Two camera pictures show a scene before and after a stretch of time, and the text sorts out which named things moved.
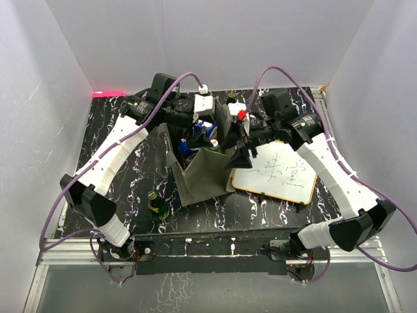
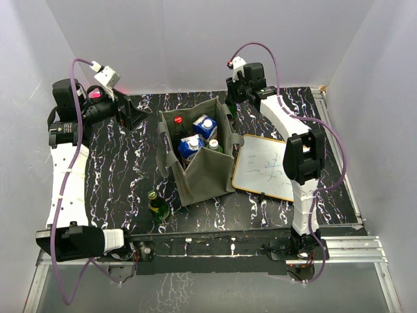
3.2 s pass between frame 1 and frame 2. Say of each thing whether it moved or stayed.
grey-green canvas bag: stayed
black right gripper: moved
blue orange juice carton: stayed
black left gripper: moved
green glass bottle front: stayed
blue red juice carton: stayed
